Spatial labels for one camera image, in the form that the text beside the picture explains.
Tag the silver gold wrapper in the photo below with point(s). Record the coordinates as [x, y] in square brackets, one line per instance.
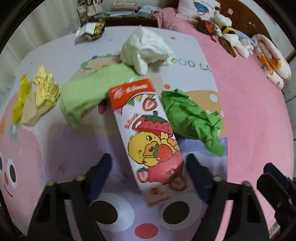
[91, 30]

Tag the wooden headboard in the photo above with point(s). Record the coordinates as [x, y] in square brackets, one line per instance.
[248, 19]

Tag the stack of books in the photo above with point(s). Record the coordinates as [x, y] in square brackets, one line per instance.
[120, 9]

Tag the hanging handbags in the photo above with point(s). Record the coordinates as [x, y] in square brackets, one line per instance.
[87, 9]

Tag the yellow plastic wrapper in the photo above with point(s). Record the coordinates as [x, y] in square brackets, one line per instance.
[25, 89]

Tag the beige small box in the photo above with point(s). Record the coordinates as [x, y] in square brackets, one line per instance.
[30, 116]

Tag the white floral curtain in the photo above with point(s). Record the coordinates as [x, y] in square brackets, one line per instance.
[49, 21]

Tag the white tissue paper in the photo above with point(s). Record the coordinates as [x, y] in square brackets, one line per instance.
[144, 47]

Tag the white cartoon pillow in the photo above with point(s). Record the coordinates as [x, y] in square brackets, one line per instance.
[205, 9]

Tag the strawberry duck carton box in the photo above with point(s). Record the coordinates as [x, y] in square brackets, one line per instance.
[150, 144]

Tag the cartoon printed white mat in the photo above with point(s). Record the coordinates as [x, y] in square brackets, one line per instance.
[54, 150]

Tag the gold foil wrapper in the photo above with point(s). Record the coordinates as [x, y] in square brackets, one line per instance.
[47, 93]

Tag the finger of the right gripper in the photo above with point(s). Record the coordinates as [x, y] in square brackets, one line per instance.
[279, 191]

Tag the brown haired doll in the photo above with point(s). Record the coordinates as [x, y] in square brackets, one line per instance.
[211, 29]

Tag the light green plastic bag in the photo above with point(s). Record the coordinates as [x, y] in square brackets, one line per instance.
[79, 96]

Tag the folded cartoon bear quilt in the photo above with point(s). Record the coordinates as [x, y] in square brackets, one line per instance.
[271, 61]

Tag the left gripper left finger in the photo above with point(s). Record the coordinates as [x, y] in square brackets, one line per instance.
[97, 175]

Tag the pink bed blanket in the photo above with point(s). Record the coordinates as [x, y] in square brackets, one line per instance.
[257, 123]

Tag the dark green paper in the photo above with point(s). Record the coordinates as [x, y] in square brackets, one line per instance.
[189, 120]

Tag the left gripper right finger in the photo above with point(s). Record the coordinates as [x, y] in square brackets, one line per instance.
[201, 178]

